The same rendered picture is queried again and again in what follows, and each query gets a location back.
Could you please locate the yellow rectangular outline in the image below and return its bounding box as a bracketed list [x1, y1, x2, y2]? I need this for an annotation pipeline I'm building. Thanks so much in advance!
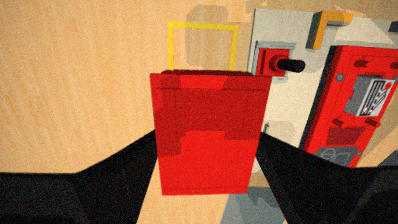
[168, 21, 238, 70]

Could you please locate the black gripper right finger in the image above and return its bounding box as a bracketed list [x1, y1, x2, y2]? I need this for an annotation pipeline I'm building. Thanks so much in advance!
[255, 131, 398, 224]

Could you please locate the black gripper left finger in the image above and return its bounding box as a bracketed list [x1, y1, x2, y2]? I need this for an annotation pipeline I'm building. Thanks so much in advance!
[0, 129, 157, 224]

